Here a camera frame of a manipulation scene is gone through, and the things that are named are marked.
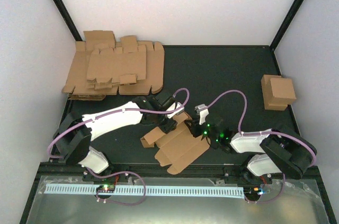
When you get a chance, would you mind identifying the cardboard box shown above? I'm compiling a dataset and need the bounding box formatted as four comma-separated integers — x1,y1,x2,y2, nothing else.
269,78,297,105
140,112,210,175
261,75,288,111

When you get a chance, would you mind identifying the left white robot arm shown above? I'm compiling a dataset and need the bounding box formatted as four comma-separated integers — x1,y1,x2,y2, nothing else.
53,94,184,181

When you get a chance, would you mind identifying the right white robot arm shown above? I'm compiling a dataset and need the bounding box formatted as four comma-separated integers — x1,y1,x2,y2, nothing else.
185,118,317,183

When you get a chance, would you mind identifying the right controller circuit board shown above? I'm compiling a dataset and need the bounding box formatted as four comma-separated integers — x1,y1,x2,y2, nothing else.
244,186,267,197

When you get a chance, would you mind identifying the controller circuit board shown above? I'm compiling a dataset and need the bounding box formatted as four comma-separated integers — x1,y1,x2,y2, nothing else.
244,186,267,197
96,184,115,193

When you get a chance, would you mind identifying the stack of flat cardboard blanks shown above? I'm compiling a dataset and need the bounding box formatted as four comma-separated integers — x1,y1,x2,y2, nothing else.
62,30,165,101

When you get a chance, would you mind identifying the left controller circuit board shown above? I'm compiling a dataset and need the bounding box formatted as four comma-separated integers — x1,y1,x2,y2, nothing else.
96,184,115,193

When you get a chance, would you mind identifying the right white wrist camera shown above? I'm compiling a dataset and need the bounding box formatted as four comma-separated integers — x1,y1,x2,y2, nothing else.
194,104,209,125

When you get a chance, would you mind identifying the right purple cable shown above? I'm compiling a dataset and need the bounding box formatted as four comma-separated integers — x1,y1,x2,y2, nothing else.
195,90,318,205

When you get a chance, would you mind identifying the purple cable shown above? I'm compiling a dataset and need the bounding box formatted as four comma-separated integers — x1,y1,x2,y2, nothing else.
47,88,190,205
195,90,318,205

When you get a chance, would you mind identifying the light blue slotted cable duct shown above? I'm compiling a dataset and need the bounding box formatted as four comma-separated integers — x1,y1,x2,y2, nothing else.
44,184,245,199

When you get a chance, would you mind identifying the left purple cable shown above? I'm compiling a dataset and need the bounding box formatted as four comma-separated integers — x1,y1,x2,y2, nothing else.
47,88,190,205

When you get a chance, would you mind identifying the right black frame post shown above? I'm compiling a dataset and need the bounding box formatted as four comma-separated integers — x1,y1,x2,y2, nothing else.
270,0,304,51

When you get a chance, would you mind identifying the black frame post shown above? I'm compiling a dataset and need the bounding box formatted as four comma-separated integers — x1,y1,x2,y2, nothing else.
270,0,304,51
52,0,83,41

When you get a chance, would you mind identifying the left black frame post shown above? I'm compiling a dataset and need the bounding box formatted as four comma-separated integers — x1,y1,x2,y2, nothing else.
52,0,83,41

